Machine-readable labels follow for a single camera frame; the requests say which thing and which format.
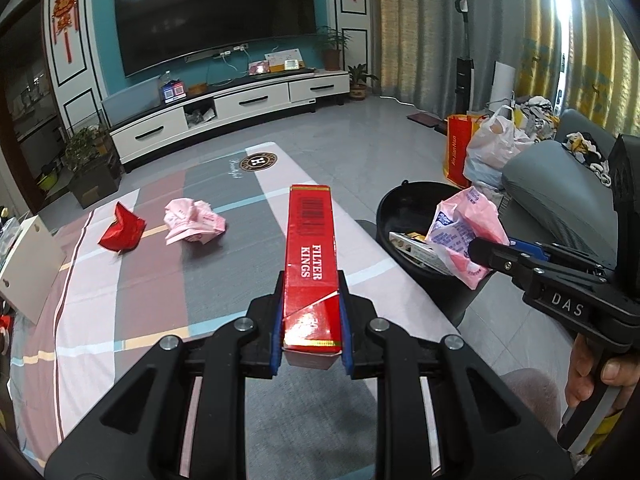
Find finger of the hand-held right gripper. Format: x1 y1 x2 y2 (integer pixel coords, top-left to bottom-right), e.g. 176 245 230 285
509 240 610 273
469 236 608 289

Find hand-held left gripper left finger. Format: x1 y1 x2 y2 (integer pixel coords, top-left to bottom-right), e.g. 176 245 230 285
45 270 287 480

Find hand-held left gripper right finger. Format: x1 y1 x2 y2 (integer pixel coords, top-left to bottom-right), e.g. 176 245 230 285
336 270 573 480

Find pink tissue packet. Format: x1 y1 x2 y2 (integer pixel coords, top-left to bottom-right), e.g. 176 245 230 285
425 186 511 291

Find black bin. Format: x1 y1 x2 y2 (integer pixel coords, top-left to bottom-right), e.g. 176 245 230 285
376 180 501 326

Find red carton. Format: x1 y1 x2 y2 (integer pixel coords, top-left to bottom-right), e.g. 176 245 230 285
281 184 344 372

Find person's right hand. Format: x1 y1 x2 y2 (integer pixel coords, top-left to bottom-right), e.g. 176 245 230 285
566 332 633 413

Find grey sofa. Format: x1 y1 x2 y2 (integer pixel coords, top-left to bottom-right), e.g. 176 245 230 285
500 107 640 271

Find patterned clothes on sofa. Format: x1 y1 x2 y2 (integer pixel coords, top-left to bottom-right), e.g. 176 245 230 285
562 131 613 186

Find white plastic bag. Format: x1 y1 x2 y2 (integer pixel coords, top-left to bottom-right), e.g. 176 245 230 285
462 105 538 191

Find red shopping bag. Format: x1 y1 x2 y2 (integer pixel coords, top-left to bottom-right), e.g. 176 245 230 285
445 114 493 188

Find pile of patterned clothes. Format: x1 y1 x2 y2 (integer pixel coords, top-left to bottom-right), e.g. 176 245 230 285
514 95 561 141

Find person's leg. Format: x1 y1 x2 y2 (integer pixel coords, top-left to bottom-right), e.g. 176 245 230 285
500 367 563 441

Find checked tablecloth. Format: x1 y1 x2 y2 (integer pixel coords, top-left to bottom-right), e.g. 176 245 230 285
7 141 463 466

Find brown floor mat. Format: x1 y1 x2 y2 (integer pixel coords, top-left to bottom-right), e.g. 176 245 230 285
406 110 448 128

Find pink crumpled wrapper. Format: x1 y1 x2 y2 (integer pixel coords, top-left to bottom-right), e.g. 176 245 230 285
164 198 227 247

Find white upright panel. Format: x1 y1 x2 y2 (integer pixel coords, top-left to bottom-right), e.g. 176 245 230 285
490 61 516 111

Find upright vacuum cleaner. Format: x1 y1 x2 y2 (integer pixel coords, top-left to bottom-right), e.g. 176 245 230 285
452 0 476 116

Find yellow patterned curtain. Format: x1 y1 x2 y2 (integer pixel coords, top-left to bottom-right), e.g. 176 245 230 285
515 0 640 136

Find red crumpled packet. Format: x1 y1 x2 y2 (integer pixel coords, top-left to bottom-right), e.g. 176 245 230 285
97 201 147 253

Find small potted plant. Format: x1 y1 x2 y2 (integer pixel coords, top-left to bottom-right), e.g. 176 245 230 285
346 63 379 102

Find grey beige curtain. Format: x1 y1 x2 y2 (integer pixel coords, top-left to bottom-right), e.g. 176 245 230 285
372 0 566 116

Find potted plant in dark box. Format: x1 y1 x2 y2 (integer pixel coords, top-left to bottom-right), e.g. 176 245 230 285
62 125 123 209

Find white TV cabinet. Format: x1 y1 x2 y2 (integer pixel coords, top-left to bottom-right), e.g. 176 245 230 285
109 67 351 166

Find potted plant in brown pot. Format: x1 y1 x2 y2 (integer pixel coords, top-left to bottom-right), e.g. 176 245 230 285
314 25 351 72

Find white flat board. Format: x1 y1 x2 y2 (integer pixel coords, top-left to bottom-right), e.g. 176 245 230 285
0 215 67 326

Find blue red box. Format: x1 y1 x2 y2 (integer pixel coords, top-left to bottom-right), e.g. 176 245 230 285
159 77 188 106

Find glass fish tank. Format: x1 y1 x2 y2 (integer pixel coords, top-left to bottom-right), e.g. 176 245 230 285
101 81 166 128

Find white card board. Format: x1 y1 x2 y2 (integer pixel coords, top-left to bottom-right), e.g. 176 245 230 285
263 48 303 72

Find black television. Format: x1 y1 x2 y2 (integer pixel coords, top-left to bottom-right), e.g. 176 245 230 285
114 0 317 79

